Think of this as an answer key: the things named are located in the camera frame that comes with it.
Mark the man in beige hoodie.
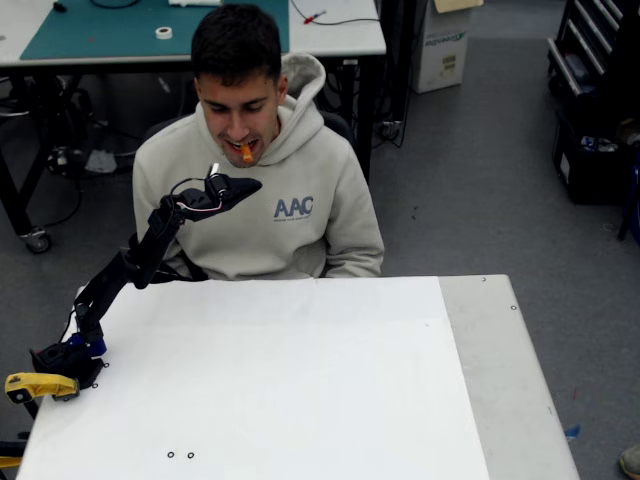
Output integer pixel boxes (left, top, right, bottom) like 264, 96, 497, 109
132, 3, 385, 280

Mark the white workbench with black legs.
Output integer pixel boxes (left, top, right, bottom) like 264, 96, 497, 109
0, 0, 389, 254

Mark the grey caster wheel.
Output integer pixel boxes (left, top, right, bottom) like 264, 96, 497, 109
22, 227, 53, 254

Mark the green cutting mat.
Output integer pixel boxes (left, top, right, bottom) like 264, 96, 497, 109
19, 0, 291, 61

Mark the white paper sheet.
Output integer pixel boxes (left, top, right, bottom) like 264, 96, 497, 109
17, 275, 491, 480

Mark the white cardboard box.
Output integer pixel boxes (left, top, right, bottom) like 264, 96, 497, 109
412, 0, 485, 95

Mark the yellow clamp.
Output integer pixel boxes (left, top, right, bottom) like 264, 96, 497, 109
4, 372, 81, 404
0, 439, 25, 471

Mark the black storage bin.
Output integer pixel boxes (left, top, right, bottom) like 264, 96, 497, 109
552, 107, 640, 206

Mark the black tool cart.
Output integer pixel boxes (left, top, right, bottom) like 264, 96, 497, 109
546, 0, 640, 104

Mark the grey shoe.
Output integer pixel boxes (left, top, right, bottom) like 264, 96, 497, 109
619, 443, 640, 479

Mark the thin cable on workbench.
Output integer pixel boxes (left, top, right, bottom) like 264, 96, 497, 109
289, 0, 381, 27

